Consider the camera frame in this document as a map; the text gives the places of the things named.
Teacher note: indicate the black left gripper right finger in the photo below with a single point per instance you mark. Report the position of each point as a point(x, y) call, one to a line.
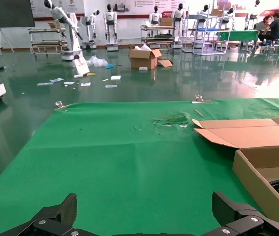
point(237, 216)

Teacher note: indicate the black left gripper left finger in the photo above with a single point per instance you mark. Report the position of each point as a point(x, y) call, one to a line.
point(55, 216)

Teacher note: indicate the brown cardboard mailer box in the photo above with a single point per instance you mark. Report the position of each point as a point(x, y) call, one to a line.
point(252, 137)

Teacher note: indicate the small white box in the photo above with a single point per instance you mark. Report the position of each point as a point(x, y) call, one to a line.
point(143, 69)

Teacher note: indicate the small closed cardboard box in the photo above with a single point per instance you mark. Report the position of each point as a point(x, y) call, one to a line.
point(218, 12)
point(166, 21)

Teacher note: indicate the green table cloth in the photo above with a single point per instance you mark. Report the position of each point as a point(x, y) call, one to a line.
point(104, 159)

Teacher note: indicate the small wooden stick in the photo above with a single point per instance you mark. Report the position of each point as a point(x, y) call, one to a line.
point(199, 112)

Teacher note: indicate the metal binder clip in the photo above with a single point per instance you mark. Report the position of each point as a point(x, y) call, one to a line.
point(200, 100)
point(60, 105)

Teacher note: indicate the white paper sheet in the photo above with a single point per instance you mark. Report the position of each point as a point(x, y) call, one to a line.
point(69, 83)
point(115, 77)
point(85, 84)
point(111, 86)
point(56, 79)
point(44, 83)

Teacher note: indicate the yellow flat packet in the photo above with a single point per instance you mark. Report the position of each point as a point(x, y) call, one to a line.
point(91, 74)

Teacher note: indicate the white paper bag red logo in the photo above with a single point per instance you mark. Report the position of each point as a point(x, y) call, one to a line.
point(81, 66)

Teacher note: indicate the blue glove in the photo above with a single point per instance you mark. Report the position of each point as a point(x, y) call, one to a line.
point(109, 66)

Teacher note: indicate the clear plastic bag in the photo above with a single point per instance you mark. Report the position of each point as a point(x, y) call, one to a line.
point(97, 61)

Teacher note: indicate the open cardboard carton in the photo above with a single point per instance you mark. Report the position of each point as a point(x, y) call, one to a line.
point(141, 61)

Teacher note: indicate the green covered table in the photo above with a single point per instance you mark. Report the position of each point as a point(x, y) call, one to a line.
point(240, 36)

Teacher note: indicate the leaning white wheeled humanoid robot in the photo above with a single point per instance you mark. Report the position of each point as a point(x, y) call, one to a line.
point(72, 37)

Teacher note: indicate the metal trolley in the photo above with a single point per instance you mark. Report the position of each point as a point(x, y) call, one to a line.
point(156, 27)
point(45, 29)

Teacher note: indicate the white shelf rack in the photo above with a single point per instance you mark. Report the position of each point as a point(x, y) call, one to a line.
point(204, 29)

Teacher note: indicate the seated person dark shirt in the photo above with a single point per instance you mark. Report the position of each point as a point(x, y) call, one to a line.
point(275, 25)

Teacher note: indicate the seated person grey shirt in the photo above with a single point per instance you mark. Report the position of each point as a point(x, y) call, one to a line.
point(267, 19)

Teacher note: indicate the black screen on stand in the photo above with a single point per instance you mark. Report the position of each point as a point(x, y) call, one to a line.
point(9, 12)

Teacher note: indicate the white wall info poster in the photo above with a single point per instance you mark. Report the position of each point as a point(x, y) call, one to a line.
point(161, 3)

